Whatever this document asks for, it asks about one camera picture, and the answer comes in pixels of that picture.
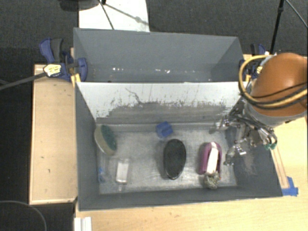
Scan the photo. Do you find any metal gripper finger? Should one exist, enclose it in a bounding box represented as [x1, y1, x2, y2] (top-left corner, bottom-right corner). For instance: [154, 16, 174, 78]
[208, 117, 232, 135]
[224, 143, 248, 167]

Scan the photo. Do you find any purple and white toy eggplant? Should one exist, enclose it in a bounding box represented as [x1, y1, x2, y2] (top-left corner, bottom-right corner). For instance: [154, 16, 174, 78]
[197, 141, 223, 190]

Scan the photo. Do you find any small blue block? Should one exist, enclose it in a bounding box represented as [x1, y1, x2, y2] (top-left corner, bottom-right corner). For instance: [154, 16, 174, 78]
[155, 121, 174, 139]

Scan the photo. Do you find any black oval object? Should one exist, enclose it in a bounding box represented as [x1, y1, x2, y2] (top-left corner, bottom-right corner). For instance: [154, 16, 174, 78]
[163, 138, 187, 180]

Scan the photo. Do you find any grey metal bin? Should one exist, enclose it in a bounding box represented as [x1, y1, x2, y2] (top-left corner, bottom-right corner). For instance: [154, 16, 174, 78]
[73, 27, 283, 211]

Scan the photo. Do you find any clear glass bottle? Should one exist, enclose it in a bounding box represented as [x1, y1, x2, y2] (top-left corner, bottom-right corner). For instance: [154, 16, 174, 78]
[115, 157, 132, 192]

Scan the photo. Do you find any green and beige round sponge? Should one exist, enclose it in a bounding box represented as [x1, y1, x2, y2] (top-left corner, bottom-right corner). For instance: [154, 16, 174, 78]
[93, 124, 118, 156]

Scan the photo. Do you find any clear plastic piece blue mark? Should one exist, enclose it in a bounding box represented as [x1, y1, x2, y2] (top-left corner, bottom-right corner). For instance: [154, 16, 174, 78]
[97, 154, 109, 184]

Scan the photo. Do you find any pale wood board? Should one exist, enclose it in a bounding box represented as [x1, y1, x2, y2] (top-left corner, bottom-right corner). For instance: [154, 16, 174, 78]
[28, 64, 78, 205]

